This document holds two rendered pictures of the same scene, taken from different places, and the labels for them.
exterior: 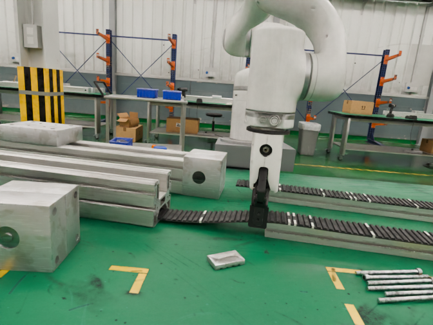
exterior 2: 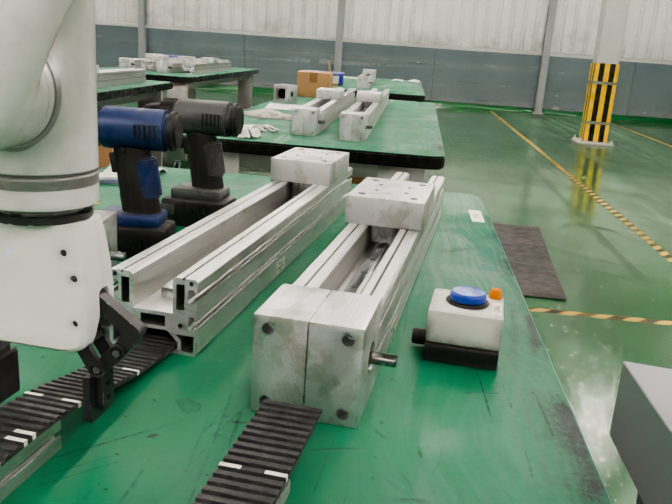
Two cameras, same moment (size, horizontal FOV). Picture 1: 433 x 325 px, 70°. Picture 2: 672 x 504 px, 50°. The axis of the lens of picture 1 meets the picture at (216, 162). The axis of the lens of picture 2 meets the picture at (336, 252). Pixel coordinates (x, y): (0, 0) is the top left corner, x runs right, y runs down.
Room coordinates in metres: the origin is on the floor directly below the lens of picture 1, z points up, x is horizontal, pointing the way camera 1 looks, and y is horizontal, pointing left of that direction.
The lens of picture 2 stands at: (0.79, -0.60, 1.11)
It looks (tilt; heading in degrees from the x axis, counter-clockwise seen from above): 16 degrees down; 93
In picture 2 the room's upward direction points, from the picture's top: 4 degrees clockwise
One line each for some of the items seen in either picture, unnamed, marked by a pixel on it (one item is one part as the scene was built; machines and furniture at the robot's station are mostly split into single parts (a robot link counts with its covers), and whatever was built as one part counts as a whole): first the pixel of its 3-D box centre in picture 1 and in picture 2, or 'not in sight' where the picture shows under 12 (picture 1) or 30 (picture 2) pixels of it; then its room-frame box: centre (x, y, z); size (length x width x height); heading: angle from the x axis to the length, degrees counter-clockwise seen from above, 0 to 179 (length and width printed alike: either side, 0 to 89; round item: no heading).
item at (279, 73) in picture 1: (277, 71); (32, 76); (0.54, -0.09, 1.07); 0.09 x 0.08 x 0.13; 90
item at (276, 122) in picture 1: (269, 120); (37, 187); (0.54, -0.08, 0.99); 0.09 x 0.08 x 0.03; 172
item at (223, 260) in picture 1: (225, 259); not in sight; (0.42, -0.03, 0.78); 0.05 x 0.03 x 0.01; 117
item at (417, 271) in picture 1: (388, 272); not in sight; (0.42, -0.27, 0.78); 0.11 x 0.01 x 0.01; 98
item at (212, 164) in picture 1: (206, 171); (330, 353); (0.76, 0.02, 0.83); 0.12 x 0.09 x 0.10; 172
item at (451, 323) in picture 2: not in sight; (456, 325); (0.89, 0.17, 0.81); 0.10 x 0.08 x 0.06; 172
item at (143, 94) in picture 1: (143, 127); not in sight; (3.72, 0.91, 0.50); 1.03 x 0.55 x 1.01; 100
